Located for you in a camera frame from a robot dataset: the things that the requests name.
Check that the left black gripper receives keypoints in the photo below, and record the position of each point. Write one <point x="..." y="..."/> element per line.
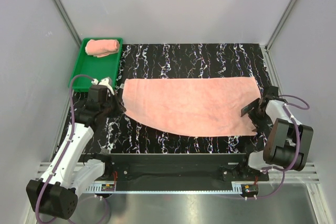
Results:
<point x="120" y="108"/>

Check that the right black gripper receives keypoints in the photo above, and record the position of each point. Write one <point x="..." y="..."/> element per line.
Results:
<point x="261" y="125"/>

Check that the pink striped towel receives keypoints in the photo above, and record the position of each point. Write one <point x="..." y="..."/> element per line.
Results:
<point x="101" y="48"/>

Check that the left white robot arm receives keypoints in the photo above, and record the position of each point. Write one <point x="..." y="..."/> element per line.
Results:
<point x="57" y="191"/>

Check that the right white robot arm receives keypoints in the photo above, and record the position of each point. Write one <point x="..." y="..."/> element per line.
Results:
<point x="288" y="140"/>

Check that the green plastic tray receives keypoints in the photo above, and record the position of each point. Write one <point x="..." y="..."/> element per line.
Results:
<point x="98" y="68"/>

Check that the black marble pattern mat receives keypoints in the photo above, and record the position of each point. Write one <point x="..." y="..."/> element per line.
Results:
<point x="124" y="135"/>

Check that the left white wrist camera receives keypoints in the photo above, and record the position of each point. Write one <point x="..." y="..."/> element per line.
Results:
<point x="107" y="81"/>

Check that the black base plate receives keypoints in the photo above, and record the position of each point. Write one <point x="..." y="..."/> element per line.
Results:
<point x="178" y="173"/>

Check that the aluminium frame rail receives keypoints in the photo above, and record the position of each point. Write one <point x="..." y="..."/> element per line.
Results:
<point x="306" y="176"/>

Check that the white slotted cable duct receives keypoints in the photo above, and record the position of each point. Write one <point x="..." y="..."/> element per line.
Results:
<point x="101" y="188"/>

